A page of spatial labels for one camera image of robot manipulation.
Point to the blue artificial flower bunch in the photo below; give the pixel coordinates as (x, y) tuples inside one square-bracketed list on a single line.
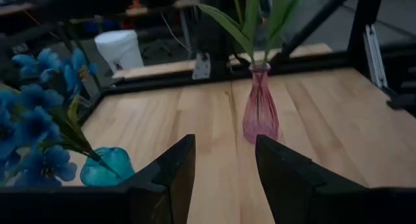
[(32, 120), (42, 60)]

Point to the yellow artificial tulip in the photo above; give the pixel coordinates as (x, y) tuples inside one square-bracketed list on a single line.
[(234, 29)]

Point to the pink glass vase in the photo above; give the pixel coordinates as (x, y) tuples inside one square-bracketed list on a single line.
[(260, 117)]

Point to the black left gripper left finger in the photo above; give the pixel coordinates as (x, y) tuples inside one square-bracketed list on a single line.
[(162, 185)]

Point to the white plastic bin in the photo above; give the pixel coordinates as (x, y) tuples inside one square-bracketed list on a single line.
[(118, 48)]

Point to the black aluminium rig frame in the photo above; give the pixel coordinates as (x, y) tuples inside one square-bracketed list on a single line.
[(365, 6)]

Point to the teal glass vase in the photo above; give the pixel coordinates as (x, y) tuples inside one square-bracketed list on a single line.
[(100, 172)]

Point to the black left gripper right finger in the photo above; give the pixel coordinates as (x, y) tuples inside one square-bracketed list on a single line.
[(286, 185)]

